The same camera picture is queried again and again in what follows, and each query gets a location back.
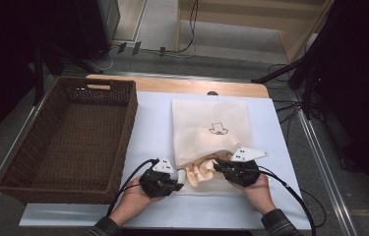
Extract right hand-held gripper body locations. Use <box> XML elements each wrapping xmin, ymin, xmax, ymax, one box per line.
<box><xmin>225</xmin><ymin>147</ymin><xmax>270</xmax><ymax>188</ymax></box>

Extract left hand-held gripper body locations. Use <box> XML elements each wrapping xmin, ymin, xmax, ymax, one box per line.
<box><xmin>138</xmin><ymin>157</ymin><xmax>175</xmax><ymax>199</ymax></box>

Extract cream cloth garment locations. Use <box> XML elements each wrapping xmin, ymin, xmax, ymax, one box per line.
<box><xmin>177</xmin><ymin>156</ymin><xmax>235</xmax><ymax>189</ymax></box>

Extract cream mesh laundry bag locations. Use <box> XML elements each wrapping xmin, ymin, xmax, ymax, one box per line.
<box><xmin>171</xmin><ymin>97</ymin><xmax>253</xmax><ymax>197</ymax></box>

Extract brown wicker basket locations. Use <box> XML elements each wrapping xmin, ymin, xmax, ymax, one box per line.
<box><xmin>0</xmin><ymin>76</ymin><xmax>140</xmax><ymax>206</ymax></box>

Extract person's right hand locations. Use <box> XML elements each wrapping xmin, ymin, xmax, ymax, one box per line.
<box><xmin>232</xmin><ymin>173</ymin><xmax>277</xmax><ymax>215</ymax></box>

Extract person's left hand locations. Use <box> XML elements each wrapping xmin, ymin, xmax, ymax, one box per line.
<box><xmin>108</xmin><ymin>178</ymin><xmax>160</xmax><ymax>227</ymax></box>

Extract white table mat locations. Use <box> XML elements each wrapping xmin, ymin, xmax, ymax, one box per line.
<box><xmin>19</xmin><ymin>90</ymin><xmax>312</xmax><ymax>230</ymax></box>

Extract black tripod stand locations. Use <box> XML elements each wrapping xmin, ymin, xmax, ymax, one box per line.
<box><xmin>250</xmin><ymin>55</ymin><xmax>324</xmax><ymax>121</ymax></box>

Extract dark curtain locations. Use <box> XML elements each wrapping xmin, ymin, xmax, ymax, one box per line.
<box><xmin>0</xmin><ymin>0</ymin><xmax>82</xmax><ymax>151</ymax></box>
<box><xmin>316</xmin><ymin>0</ymin><xmax>369</xmax><ymax>210</ymax></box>

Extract black metal stand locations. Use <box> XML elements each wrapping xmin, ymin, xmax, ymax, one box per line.
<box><xmin>32</xmin><ymin>42</ymin><xmax>104</xmax><ymax>106</ymax></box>

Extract dark cabinet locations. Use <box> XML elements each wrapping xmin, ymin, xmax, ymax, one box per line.
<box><xmin>75</xmin><ymin>0</ymin><xmax>121</xmax><ymax>62</ymax></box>

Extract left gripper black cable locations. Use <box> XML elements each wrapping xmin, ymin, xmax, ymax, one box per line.
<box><xmin>106</xmin><ymin>157</ymin><xmax>160</xmax><ymax>217</ymax></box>

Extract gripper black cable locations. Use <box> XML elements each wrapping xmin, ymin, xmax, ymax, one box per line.
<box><xmin>106</xmin><ymin>157</ymin><xmax>160</xmax><ymax>217</ymax></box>
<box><xmin>257</xmin><ymin>165</ymin><xmax>328</xmax><ymax>236</ymax></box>

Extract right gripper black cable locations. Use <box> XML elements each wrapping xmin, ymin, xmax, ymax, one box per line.
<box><xmin>257</xmin><ymin>165</ymin><xmax>328</xmax><ymax>236</ymax></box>

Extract black floor cables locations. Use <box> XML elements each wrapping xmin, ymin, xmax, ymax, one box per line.
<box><xmin>267</xmin><ymin>63</ymin><xmax>304</xmax><ymax>136</ymax></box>

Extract white floor cable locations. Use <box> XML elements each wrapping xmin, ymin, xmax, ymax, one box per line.
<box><xmin>88</xmin><ymin>47</ymin><xmax>115</xmax><ymax>74</ymax></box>

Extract wooden shelf frame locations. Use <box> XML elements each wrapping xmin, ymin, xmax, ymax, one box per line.
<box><xmin>175</xmin><ymin>0</ymin><xmax>336</xmax><ymax>63</ymax></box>

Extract black hanging cable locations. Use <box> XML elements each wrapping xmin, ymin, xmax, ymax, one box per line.
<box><xmin>139</xmin><ymin>0</ymin><xmax>200</xmax><ymax>57</ymax></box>

